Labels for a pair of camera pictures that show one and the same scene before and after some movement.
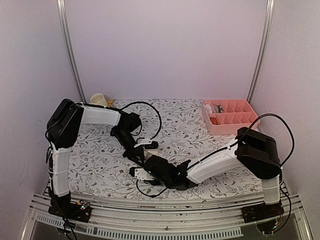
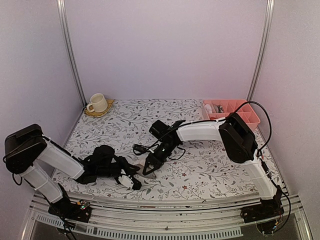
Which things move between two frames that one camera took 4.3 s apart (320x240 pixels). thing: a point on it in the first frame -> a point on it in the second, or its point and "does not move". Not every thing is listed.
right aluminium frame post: (269, 13) does not move
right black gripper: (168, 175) -> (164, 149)
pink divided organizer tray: (226, 116) does not move
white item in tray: (208, 108) does not move
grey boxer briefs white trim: (219, 108) does not move
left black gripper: (134, 154) -> (129, 169)
